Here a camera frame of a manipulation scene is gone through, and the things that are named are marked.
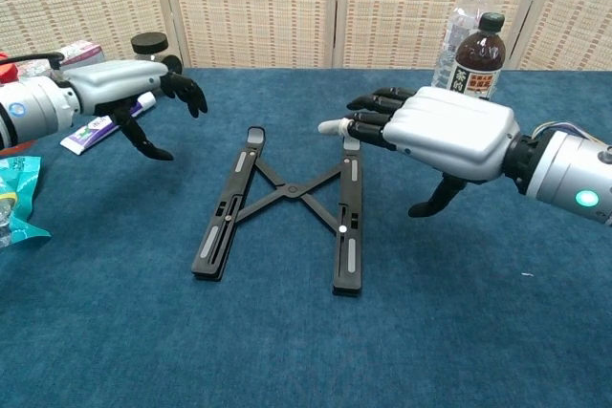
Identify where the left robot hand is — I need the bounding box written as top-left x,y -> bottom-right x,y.
71,59 -> 209,161

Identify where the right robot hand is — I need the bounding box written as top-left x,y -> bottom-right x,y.
317,86 -> 522,218

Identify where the black folding laptop stand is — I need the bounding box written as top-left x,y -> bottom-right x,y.
190,126 -> 364,297

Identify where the floral toothpaste carton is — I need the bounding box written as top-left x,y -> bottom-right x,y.
18,40 -> 105,79

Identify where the glass jar black lid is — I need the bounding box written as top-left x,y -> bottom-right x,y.
131,32 -> 184,74

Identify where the purple white toothpaste tube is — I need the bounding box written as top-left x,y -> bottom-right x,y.
59,92 -> 158,157

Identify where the dark tea bottle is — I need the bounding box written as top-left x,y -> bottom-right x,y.
448,11 -> 507,102

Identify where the red orange-lidded canister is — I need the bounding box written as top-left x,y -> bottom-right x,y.
0,51 -> 39,158

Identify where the bamboo folding screen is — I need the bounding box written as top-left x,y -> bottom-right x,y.
0,0 -> 612,71

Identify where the clear plastic water bottle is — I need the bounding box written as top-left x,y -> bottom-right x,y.
431,0 -> 499,89

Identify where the teal snack bag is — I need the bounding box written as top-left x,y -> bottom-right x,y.
0,155 -> 53,249

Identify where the blue table mat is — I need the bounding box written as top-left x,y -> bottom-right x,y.
0,67 -> 612,408

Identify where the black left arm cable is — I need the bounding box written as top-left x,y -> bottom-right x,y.
0,53 -> 66,75

